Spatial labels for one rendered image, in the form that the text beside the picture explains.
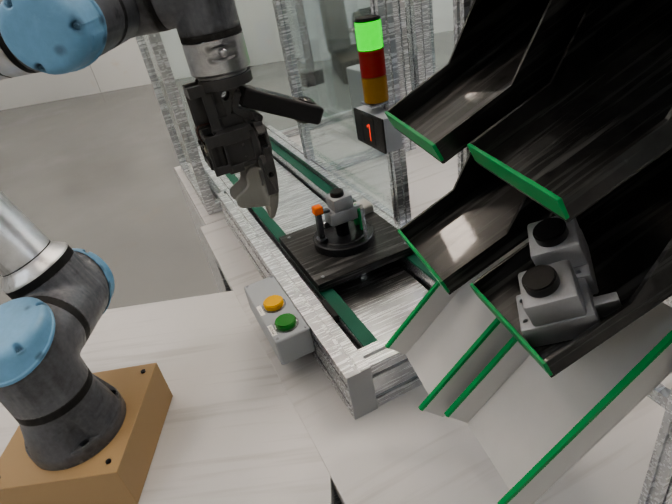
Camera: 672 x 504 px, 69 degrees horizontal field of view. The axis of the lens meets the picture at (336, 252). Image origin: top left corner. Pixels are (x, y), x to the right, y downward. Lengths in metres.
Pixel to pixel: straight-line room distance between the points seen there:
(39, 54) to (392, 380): 0.67
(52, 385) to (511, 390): 0.62
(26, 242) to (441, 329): 0.64
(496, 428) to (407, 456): 0.20
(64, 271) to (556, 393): 0.72
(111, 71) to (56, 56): 9.10
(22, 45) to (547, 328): 0.53
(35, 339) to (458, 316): 0.58
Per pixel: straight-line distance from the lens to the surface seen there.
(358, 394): 0.84
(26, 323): 0.80
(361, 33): 1.00
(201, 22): 0.63
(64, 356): 0.82
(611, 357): 0.62
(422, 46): 2.13
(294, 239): 1.17
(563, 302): 0.46
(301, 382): 0.96
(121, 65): 9.54
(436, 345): 0.74
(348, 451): 0.85
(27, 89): 10.32
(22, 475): 0.95
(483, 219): 0.63
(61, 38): 0.52
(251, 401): 0.96
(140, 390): 0.95
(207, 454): 0.92
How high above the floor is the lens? 1.54
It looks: 32 degrees down
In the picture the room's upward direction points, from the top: 11 degrees counter-clockwise
